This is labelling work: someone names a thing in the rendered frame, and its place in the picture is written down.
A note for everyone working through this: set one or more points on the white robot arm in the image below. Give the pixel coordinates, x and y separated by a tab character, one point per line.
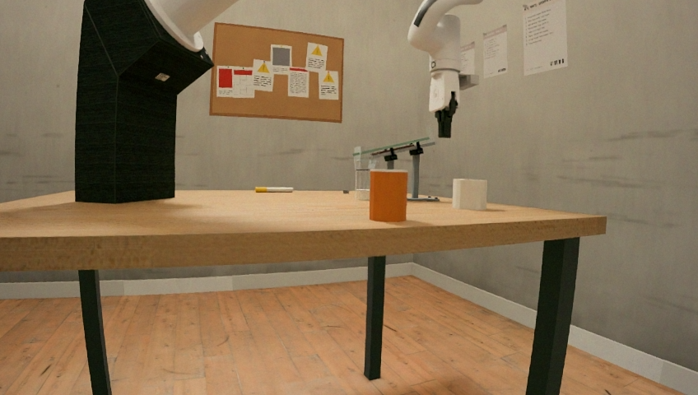
432	30

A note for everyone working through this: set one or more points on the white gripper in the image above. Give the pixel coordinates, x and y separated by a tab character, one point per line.
444	90

